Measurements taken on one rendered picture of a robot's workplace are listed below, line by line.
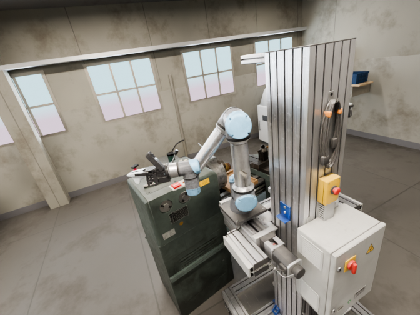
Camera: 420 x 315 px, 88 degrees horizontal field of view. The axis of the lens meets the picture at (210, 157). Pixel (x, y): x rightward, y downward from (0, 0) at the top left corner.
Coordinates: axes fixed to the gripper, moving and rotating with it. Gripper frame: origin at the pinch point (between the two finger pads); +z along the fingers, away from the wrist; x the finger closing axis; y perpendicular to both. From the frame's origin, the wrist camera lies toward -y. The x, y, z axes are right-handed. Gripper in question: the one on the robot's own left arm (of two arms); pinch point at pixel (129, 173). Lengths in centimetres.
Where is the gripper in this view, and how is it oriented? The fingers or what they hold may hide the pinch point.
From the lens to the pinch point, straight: 116.6
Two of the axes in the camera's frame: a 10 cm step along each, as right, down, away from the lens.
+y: 1.6, 9.5, 2.8
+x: -0.6, -2.8, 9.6
